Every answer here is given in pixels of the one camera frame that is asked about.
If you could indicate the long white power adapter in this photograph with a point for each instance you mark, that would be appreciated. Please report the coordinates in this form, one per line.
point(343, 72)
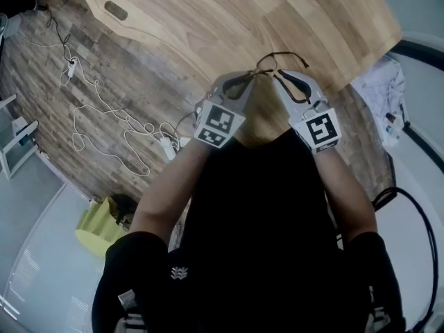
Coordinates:
point(169, 148)

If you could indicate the person's left forearm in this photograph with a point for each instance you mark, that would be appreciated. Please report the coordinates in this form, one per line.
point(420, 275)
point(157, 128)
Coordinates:
point(166, 193)

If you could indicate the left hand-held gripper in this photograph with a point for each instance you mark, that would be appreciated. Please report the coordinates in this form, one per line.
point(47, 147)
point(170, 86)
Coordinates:
point(218, 125)

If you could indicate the yellow-green stool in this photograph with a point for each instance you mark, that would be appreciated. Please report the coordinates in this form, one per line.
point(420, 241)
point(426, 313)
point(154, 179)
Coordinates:
point(93, 231)

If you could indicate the white crumpled cloth pile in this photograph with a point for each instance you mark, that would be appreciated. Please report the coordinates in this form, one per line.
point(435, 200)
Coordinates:
point(378, 85)

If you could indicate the white metal shelf frame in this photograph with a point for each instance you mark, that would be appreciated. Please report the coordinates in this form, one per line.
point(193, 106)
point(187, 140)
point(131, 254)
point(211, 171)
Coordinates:
point(21, 137)

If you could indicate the person's black shirt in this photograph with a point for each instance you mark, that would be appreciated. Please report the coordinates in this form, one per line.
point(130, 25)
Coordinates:
point(256, 227)

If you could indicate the wide white power strip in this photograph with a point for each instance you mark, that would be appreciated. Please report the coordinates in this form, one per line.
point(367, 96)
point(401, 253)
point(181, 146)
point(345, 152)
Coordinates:
point(184, 142)

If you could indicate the black thin-framed eyeglasses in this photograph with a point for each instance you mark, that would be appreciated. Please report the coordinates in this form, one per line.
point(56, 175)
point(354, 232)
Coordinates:
point(266, 62)

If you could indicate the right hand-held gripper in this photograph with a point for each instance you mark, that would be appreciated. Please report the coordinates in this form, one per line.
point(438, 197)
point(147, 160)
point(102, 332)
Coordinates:
point(317, 130)

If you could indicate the person's right forearm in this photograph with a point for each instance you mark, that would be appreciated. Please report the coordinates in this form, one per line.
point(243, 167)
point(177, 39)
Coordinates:
point(347, 196)

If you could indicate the small white power strip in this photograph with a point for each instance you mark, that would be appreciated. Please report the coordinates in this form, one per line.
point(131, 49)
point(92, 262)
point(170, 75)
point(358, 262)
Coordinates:
point(71, 69)

